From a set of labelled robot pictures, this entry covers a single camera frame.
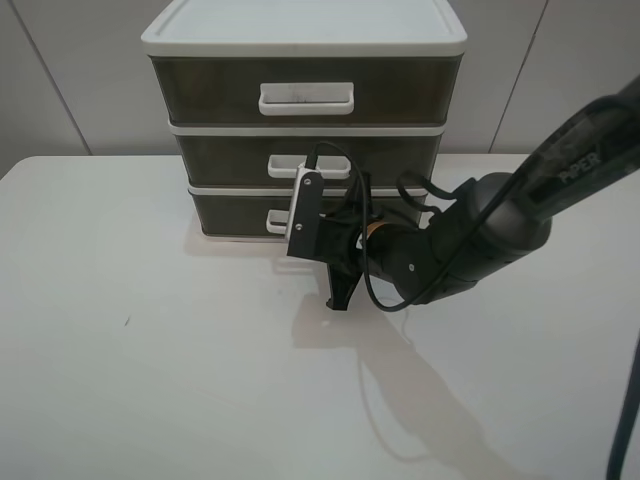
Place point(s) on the smoky bottom drawer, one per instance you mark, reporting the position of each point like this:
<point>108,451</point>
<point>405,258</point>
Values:
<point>243,213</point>

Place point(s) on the smoky top drawer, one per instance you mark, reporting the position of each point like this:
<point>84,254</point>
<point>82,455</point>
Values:
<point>389,91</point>

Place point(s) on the smoky middle drawer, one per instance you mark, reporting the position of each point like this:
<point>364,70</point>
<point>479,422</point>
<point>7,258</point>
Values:
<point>242,161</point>

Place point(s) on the smoky drawer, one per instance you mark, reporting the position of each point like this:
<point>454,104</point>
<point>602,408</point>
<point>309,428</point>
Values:
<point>243,213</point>
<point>242,161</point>
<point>389,91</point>

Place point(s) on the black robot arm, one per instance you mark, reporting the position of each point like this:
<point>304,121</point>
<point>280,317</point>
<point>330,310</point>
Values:
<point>491,222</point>

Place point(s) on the white plastic drawer cabinet frame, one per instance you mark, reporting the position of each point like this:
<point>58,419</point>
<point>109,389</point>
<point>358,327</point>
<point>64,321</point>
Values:
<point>306,29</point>

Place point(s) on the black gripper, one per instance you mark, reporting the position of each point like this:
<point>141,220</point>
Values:
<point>337,244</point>

